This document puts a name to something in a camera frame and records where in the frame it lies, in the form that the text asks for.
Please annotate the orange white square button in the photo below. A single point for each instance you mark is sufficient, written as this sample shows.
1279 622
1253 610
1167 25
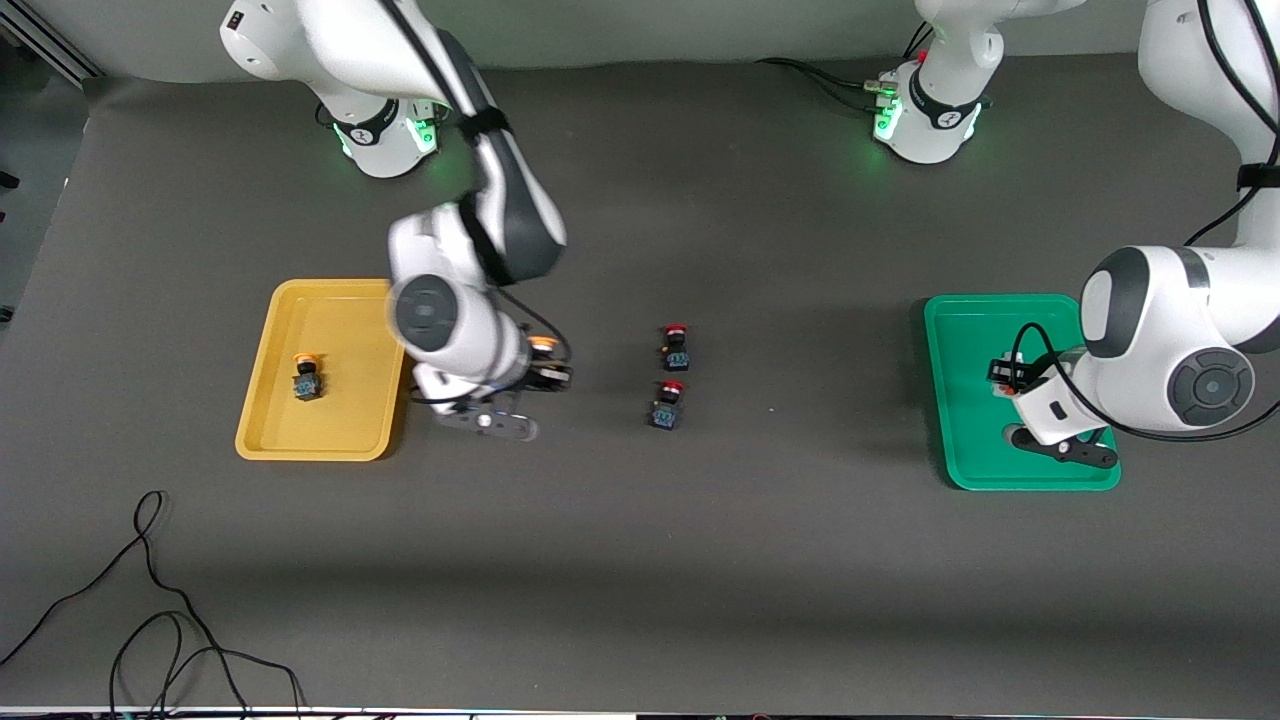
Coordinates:
1008 392

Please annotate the yellow push button switch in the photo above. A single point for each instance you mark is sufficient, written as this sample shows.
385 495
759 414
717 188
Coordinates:
307 385
542 346

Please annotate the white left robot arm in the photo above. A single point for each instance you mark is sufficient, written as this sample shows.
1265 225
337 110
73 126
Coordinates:
1180 330

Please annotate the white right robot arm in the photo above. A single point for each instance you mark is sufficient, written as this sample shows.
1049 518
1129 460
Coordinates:
330 40

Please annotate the green plastic tray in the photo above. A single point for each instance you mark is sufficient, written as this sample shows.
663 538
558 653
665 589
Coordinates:
960 430

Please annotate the yellow plastic tray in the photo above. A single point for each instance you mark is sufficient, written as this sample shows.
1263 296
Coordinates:
340 420

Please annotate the dark grey table mat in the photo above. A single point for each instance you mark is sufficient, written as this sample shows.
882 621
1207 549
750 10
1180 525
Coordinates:
640 560

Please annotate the red push button switch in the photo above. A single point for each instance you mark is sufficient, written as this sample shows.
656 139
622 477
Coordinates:
677 352
666 412

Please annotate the aluminium frame rail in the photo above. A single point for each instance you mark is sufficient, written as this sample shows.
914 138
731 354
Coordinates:
60 50

